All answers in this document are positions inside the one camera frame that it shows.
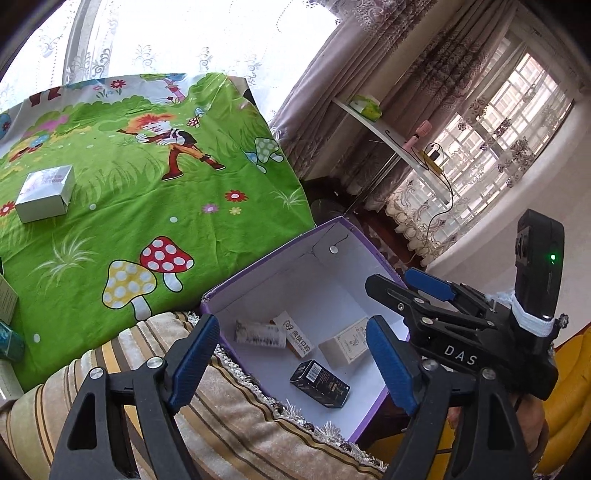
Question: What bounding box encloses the striped beige cushion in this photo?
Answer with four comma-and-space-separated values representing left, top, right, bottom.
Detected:
0, 310, 389, 480

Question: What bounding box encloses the white tube package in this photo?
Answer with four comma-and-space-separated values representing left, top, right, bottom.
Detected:
235, 319, 287, 350

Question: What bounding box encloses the window with grille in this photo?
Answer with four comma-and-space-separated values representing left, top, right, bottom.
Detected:
434, 51, 575, 222

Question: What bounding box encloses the pink handheld device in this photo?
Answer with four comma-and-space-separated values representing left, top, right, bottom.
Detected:
403, 120, 432, 149

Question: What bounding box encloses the green cartoon printed cloth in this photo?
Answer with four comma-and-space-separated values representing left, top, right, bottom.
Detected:
0, 71, 317, 393

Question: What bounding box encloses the white flat box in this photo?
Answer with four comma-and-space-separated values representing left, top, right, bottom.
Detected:
0, 360, 24, 400

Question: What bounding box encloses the white box with black print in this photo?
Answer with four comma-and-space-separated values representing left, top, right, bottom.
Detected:
271, 311, 315, 357

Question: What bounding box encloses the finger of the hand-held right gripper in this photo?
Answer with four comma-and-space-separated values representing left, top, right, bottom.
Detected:
365, 274, 462, 344
404, 268, 490, 319

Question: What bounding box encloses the teal small box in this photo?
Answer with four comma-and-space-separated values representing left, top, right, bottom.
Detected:
0, 320, 26, 361

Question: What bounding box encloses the purple cardboard storage box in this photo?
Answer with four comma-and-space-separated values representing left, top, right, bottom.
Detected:
200, 217, 411, 444

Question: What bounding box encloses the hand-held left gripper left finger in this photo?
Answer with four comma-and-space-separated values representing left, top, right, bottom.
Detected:
48, 313, 221, 480

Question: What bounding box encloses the black small box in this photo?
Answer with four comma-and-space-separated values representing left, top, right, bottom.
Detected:
289, 360, 351, 409

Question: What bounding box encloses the yellow seat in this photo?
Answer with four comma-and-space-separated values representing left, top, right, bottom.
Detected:
531, 323, 591, 476

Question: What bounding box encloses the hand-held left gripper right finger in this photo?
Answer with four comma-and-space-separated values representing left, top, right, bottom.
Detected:
366, 315, 532, 480

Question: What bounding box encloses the black cable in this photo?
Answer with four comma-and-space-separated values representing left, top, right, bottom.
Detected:
427, 143, 455, 259

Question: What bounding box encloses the cream small box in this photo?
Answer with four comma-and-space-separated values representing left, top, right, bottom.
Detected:
318, 318, 370, 367

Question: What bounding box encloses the green tissue box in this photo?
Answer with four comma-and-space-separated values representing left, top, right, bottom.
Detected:
349, 95, 383, 121

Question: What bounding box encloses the white lace curtain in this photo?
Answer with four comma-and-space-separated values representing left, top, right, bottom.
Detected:
0, 0, 342, 116

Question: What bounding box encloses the silver box with pink print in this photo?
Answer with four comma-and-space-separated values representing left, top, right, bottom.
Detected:
15, 165, 75, 224

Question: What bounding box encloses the pale green small box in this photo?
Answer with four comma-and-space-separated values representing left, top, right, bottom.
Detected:
0, 272, 19, 324

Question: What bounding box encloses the yellow charger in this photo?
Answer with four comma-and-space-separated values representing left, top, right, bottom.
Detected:
422, 143, 446, 174

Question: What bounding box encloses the brown patterned drape curtain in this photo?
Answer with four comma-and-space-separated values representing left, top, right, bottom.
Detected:
270, 0, 518, 222

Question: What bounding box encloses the white shelf board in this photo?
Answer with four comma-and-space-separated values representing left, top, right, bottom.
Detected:
332, 97, 455, 208

